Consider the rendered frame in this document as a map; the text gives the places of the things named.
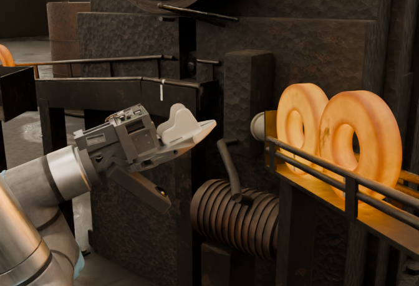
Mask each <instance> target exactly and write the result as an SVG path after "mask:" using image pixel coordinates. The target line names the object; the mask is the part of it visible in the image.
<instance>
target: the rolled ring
mask: <svg viewBox="0 0 419 286"><path fill-rule="evenodd" d="M0 59H1V62H2V65H3V66H15V63H14V60H13V58H12V55H11V53H10V52H9V50H8V49H7V48H6V47H5V46H3V45H1V44H0Z"/></svg>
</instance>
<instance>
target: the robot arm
mask: <svg viewBox="0 0 419 286"><path fill-rule="evenodd" d="M107 121H109V122H107ZM106 122H107V123H106ZM215 126H216V121H215V120H207V121H203V122H197V121H196V119H195V118H194V116H193V115H192V113H191V112H190V111H189V110H188V109H187V108H185V106H184V105H182V104H180V103H177V104H174V105H173V106H172V107H171V110H170V118H169V120H168V121H167V122H165V123H162V124H160V125H159V126H158V128H157V130H156V128H155V126H154V123H153V122H152V121H151V118H150V116H149V113H148V112H147V111H146V110H145V108H144V107H143V106H141V104H138V105H135V106H132V107H130V108H127V109H125V110H122V111H120V112H117V113H114V114H112V115H109V117H107V118H106V119H105V123H104V124H102V125H99V126H96V127H94V128H91V129H89V130H86V131H82V129H81V130H79V131H76V132H74V140H75V142H76V145H77V147H76V148H75V146H73V145H70V146H67V147H65V148H62V149H60V150H57V151H54V152H52V153H49V154H47V155H45V156H42V157H40V158H37V159H35V160H32V161H29V162H27V163H24V164H22V165H19V166H16V167H14V168H11V169H9V170H3V171H2V173H0V286H74V280H75V279H76V278H77V277H78V276H79V275H80V271H81V270H82V269H83V268H84V258H83V255H82V253H81V249H80V246H79V243H78V242H77V241H76V240H75V238H74V236H73V234H72V232H71V230H70V228H69V226H68V223H67V221H66V220H65V217H64V215H63V213H62V211H61V210H60V207H59V206H58V204H60V203H63V202H65V201H68V200H70V199H72V198H75V197H77V196H80V195H82V194H85V193H87V192H89V191H91V189H92V187H91V186H93V188H95V187H97V186H100V185H102V182H101V179H100V176H99V172H101V171H106V175H107V178H108V179H110V180H111V181H113V182H114V183H115V184H117V185H119V186H120V187H121V188H123V189H124V190H126V191H127V192H129V193H130V194H132V195H133V196H135V197H136V198H137V199H139V200H141V201H142V202H143V203H145V204H146V205H147V206H148V207H149V208H151V209H154V210H155V211H156V212H158V213H159V214H164V213H166V212H167V210H168V209H169V208H170V207H171V202H170V200H169V198H168V195H167V193H166V191H165V190H164V189H163V188H161V187H159V186H156V185H155V184H153V183H152V182H151V181H149V180H148V179H146V178H145V177H144V176H142V175H141V174H140V173H138V172H137V171H144V170H146V169H150V168H153V167H155V166H157V165H159V164H161V163H164V162H167V161H170V160H172V159H174V158H176V157H178V156H180V155H182V154H183V153H185V152H186V151H188V150H190V149H191V148H192V147H194V146H195V145H196V144H197V143H199V142H200V141H201V140H202V139H203V138H205V137H206V136H207V135H208V134H209V133H210V132H211V131H212V129H213V128H214V127H215ZM98 156H101V157H99V158H97V157H98Z"/></svg>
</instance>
